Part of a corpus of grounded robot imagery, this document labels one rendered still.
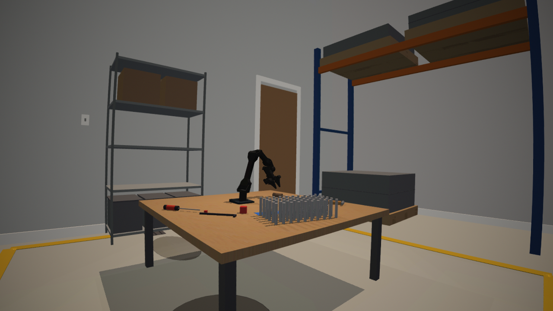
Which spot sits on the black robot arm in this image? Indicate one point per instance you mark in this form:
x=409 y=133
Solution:
x=245 y=183

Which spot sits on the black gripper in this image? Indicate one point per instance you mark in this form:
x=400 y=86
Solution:
x=273 y=179

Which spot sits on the red-handled screwdriver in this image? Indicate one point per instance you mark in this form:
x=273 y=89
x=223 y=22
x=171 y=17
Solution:
x=173 y=207

